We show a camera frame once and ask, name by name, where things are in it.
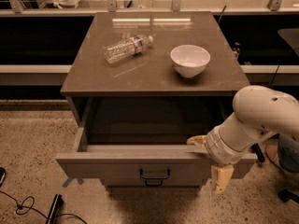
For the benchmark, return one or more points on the white bowl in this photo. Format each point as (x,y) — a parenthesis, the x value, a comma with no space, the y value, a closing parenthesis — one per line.
(189,60)

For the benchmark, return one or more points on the grey top drawer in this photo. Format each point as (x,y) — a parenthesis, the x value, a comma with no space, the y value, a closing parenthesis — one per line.
(142,137)

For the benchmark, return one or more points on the grey bottom drawer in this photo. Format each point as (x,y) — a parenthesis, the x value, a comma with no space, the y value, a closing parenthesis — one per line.
(156,183)

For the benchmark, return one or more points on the grey drawer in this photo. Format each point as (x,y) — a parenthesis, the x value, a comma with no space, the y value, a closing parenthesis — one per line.
(142,137)
(156,183)

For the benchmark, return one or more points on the black chair base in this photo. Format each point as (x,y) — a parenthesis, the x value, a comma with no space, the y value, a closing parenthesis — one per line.
(285,196)

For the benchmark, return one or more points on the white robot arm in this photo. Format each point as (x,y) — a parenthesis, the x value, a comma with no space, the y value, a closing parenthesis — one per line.
(258,114)

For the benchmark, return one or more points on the blue tape cross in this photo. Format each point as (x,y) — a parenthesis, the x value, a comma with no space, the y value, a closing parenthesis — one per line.
(68,181)

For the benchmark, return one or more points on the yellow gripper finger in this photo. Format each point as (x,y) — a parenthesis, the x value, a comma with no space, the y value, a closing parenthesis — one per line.
(221,175)
(198,140)

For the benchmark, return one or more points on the grey drawer cabinet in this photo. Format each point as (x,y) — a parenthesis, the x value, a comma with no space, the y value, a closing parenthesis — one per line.
(151,73)

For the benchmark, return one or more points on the person leg in jeans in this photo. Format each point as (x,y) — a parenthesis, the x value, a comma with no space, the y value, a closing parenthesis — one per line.
(284,154)

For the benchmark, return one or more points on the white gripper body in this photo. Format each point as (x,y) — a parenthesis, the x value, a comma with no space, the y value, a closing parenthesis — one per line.
(217,147)

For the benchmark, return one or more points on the black shoe tip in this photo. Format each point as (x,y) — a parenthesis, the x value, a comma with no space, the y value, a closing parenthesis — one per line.
(3,175)

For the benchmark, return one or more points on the black stand leg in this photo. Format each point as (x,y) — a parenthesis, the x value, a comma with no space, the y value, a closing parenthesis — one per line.
(257,150)

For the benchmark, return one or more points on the black power strip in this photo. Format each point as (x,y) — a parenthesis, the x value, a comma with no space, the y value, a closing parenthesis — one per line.
(57,203)

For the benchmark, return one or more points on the clear plastic water bottle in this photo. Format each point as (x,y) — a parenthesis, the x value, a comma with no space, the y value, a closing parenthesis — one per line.
(128,47)

